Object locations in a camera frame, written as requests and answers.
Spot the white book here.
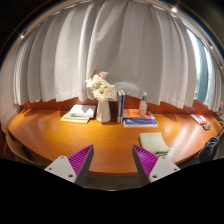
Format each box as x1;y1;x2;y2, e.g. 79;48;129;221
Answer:
68;104;97;119

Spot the grey upright book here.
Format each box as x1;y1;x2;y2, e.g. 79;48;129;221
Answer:
116;90;123;124

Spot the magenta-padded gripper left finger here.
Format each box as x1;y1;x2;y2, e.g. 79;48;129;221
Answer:
44;143;95;187

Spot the white curtain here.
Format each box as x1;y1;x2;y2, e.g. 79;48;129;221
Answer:
12;0;224;113

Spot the blue upright book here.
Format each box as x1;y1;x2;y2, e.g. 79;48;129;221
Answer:
119;89;126;124

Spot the grey-green towel with yellow stripe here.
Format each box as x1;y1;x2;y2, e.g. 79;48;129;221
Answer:
138;132;171;157

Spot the clear plastic bottle green cap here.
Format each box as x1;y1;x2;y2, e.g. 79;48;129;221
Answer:
139;91;149;117

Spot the red and white booklet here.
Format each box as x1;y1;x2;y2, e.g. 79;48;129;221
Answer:
190;113;208;126

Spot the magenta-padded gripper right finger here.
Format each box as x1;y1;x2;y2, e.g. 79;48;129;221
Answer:
131;143;182;186

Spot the white and pink flower bouquet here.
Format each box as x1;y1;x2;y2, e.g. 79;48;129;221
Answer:
85;70;117;103

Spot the orange book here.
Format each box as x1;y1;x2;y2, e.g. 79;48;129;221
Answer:
123;108;156;121

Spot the yellow book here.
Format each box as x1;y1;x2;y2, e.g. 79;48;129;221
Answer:
60;112;91;124

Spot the white ceramic vase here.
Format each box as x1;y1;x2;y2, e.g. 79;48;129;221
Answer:
95;99;112;123

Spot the window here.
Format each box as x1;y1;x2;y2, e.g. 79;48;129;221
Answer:
186;28;214;103

